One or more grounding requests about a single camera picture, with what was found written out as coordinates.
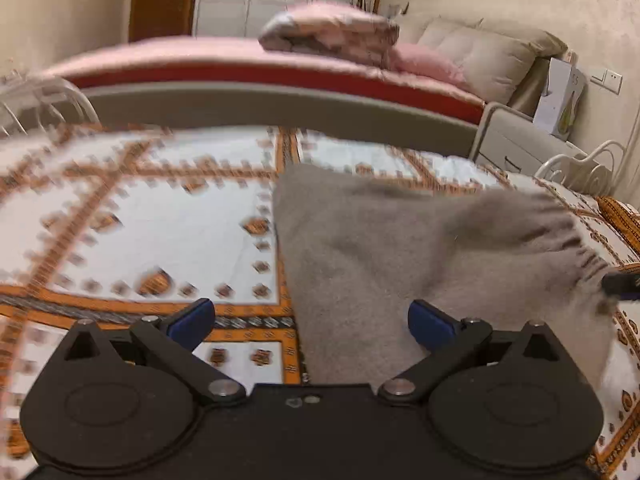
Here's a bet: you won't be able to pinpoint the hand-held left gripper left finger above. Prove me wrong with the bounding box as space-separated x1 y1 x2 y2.
62 297 247 406

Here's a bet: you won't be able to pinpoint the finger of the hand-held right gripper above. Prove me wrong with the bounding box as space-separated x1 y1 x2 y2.
602 270 640 301

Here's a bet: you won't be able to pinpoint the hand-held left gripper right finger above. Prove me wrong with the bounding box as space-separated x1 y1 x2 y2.
377 299 563 406

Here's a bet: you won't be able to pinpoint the grey pants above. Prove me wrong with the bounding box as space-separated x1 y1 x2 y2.
272 162 623 391

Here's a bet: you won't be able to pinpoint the orange patterned pillow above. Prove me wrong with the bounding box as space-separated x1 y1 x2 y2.
597 195 640 256

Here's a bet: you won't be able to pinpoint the orange patterned white bed sheet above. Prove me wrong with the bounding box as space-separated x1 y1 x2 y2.
0 122 640 480

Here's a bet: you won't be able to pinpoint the white nightstand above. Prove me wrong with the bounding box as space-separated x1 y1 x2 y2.
470 102 591 181

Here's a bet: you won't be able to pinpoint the white paper bag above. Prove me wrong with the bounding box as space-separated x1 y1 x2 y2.
532 57 586 141

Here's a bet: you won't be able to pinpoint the beige pillow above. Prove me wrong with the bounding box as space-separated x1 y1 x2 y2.
400 15 568 116

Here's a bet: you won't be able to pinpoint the pink pillow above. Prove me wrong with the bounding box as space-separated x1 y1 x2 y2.
390 42 466 86

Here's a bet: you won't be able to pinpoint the bed with pink sheet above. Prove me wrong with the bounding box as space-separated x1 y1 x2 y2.
30 35 488 148

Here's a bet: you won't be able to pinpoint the folded pink quilt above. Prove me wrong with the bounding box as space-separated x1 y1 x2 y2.
257 2 401 66

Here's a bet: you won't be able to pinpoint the brown wooden door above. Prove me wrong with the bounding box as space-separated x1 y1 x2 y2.
127 0 203 43

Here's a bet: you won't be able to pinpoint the white wall switch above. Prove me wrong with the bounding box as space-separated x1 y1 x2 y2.
590 69 623 93

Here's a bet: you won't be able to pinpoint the white metal bed frame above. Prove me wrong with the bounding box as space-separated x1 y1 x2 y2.
0 77 632 196

